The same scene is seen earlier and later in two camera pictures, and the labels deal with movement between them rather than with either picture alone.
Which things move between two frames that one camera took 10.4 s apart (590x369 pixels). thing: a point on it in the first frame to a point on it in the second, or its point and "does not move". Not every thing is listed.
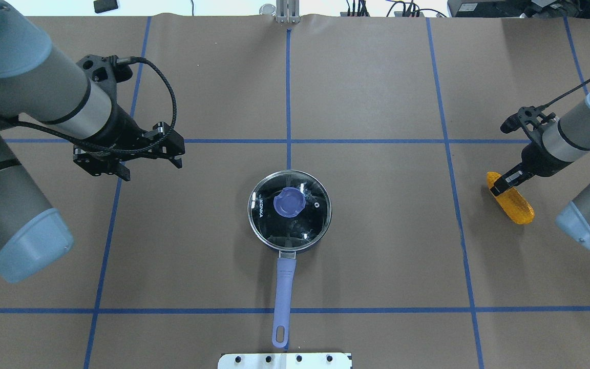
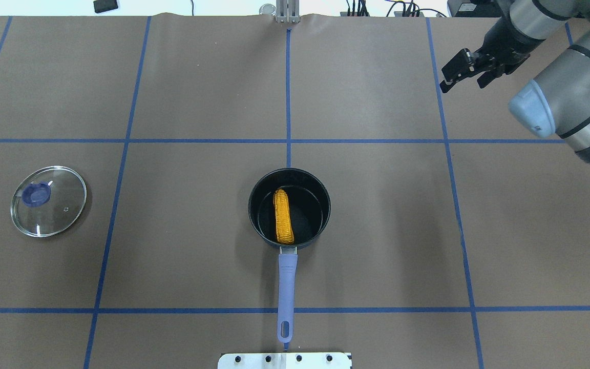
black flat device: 101,6 does not move
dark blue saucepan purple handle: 289,210 does not move
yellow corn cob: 514,203 to 283,220
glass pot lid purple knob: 290,202 to 48,201
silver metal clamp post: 288,11 does not move
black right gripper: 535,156 to 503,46
